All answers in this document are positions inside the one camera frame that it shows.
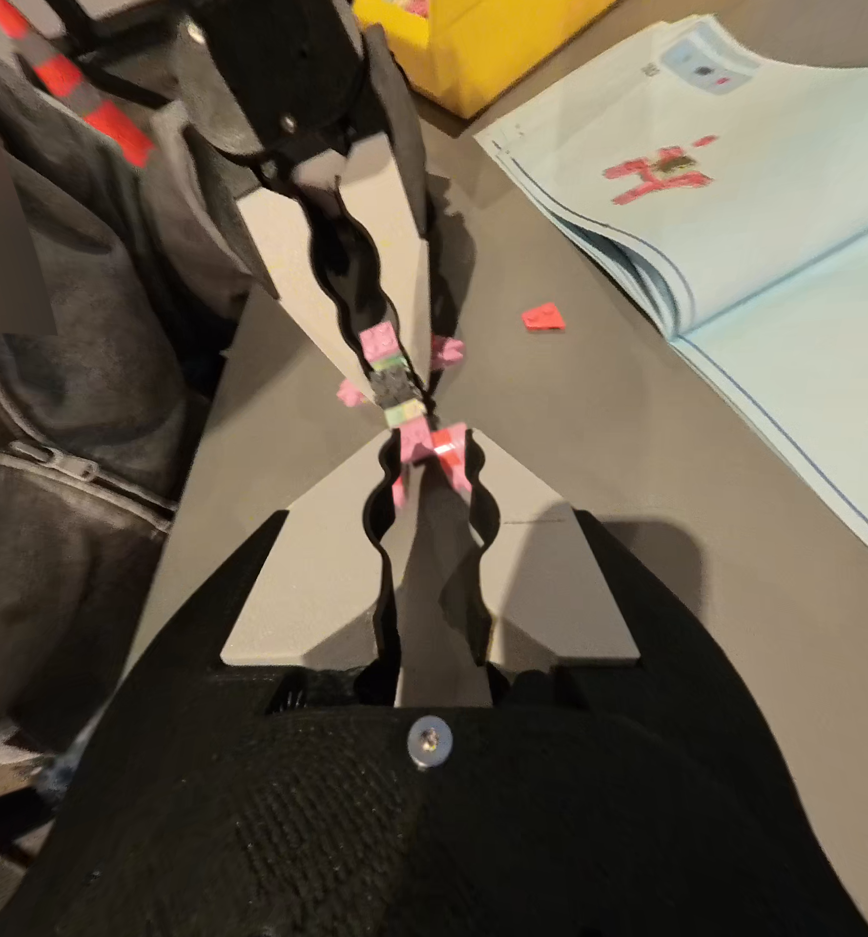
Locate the pink toy brick model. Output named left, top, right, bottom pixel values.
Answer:
left=335, top=322, right=473, bottom=511

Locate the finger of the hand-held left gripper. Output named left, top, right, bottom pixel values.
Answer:
left=238, top=179, right=382, bottom=407
left=335, top=132, right=435, bottom=392

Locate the person's grey hoodie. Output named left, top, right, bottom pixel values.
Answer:
left=0, top=37, right=252, bottom=766

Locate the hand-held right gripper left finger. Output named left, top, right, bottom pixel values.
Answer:
left=220, top=428, right=406, bottom=682

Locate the black chair base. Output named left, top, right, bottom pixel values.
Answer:
left=57, top=0, right=186, bottom=111

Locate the open light blue instruction booklet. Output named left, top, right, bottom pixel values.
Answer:
left=474, top=15, right=868, bottom=579

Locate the person's left forearm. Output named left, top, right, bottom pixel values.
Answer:
left=148, top=102, right=261, bottom=317

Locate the yellow plastic bin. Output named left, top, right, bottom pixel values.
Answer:
left=350, top=0, right=618, bottom=120

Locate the orange traffic cone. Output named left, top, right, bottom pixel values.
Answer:
left=0, top=0, right=158, bottom=168

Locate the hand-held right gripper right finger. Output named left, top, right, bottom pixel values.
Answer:
left=463, top=428, right=641, bottom=682

